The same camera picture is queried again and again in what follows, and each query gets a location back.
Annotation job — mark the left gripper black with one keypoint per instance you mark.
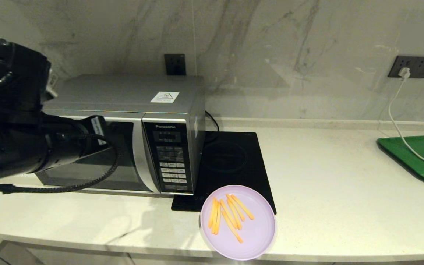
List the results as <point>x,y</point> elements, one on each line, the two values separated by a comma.
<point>94,134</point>

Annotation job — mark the lilac round plate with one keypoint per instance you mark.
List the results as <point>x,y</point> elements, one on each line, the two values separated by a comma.
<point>260,235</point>

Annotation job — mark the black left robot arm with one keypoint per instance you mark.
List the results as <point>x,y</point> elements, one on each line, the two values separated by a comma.
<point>13,129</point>

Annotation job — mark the silver microwave oven body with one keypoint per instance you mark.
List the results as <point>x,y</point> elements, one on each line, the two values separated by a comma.
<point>123,92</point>

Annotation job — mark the white warning sticker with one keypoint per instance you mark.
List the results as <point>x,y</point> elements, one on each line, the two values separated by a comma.
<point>165,97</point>

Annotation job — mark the black induction cooktop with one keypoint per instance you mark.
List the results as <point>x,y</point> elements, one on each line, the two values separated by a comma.
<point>230,165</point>

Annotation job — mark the long orange french fry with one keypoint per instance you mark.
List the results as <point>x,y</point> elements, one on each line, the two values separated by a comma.
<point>212,213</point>

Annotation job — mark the white charger plug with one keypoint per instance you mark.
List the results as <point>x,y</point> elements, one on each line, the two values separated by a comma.
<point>404,73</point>

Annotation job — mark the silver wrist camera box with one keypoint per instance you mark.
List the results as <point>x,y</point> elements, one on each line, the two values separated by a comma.
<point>52,82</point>

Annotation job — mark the black single wall socket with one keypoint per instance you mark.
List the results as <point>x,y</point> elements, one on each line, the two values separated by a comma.
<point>175,64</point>

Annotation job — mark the black wide wall socket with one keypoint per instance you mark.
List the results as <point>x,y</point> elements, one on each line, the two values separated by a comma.
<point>421,66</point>

